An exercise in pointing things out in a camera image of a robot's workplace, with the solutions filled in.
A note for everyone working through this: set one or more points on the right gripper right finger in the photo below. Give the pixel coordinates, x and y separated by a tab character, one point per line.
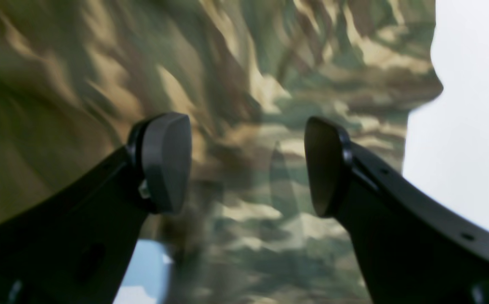
410	248

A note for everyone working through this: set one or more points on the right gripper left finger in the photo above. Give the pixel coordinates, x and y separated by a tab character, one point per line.
75	247

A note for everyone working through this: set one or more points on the camouflage t-shirt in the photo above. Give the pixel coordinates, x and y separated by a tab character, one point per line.
76	75

